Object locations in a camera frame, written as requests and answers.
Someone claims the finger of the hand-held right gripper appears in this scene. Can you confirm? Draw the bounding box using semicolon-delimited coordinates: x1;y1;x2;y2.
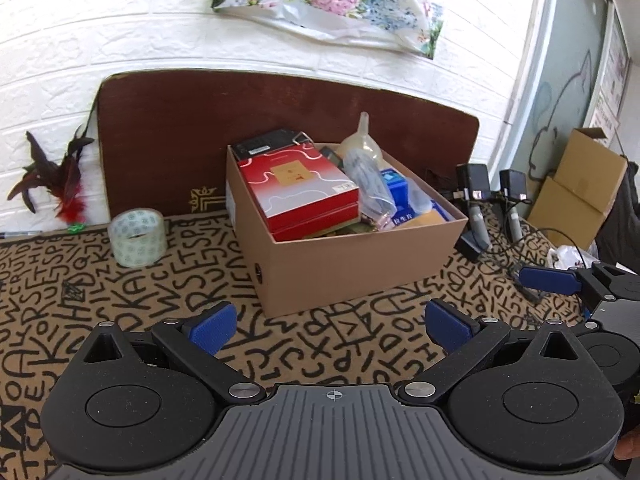
518;261;640;303

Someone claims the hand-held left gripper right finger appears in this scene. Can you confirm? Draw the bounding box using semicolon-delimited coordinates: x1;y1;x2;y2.
397;298;585;406

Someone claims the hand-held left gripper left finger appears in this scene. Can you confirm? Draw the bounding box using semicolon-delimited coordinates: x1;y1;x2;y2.
80;301;266;403

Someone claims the brown cardboard box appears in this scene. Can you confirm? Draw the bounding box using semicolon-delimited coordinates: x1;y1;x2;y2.
225;142;469;318

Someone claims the clear plastic case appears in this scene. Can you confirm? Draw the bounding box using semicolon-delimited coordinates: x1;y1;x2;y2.
342;152;396;226

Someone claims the red gift box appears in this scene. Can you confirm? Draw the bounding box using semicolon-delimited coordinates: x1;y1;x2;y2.
235;147;362;243

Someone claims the translucent plastic funnel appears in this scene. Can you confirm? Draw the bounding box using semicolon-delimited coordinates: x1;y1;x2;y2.
336;111;386;171

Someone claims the white plastic bag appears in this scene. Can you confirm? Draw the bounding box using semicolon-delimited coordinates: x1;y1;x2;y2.
546;245;599;272

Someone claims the letter printed blanket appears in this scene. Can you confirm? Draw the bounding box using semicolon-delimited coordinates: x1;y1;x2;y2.
0;200;640;480

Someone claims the open cardboard carton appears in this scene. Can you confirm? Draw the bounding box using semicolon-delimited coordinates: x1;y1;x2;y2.
527;127;631;257

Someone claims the dark cloth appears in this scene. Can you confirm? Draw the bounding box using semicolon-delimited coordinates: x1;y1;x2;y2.
595;160;640;277

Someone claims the black power adapter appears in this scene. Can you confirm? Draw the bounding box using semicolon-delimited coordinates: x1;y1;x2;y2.
455;163;494;261
499;170;532;244

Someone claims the patterned tape roll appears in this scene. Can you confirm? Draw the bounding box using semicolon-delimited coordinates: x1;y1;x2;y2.
107;207;168;268

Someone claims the small colourful box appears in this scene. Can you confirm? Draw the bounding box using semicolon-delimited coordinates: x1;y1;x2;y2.
377;167;453;231

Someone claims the black flat box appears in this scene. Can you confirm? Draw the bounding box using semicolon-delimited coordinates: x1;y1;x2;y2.
231;129;314;161

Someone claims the brown wooden headboard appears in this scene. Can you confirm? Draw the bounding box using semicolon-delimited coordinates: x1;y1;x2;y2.
95;71;481;223

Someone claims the red feather toy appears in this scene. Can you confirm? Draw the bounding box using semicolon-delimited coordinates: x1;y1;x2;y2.
7;110;98;234

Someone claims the frosted glass door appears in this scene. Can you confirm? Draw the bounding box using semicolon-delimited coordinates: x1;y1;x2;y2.
492;0;640;183

